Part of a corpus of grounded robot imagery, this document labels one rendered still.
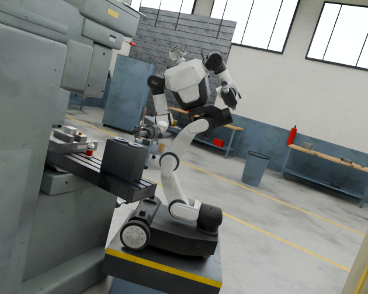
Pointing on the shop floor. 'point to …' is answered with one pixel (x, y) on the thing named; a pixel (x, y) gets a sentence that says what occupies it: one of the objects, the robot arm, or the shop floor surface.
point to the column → (17, 143)
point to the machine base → (69, 275)
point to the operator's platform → (160, 270)
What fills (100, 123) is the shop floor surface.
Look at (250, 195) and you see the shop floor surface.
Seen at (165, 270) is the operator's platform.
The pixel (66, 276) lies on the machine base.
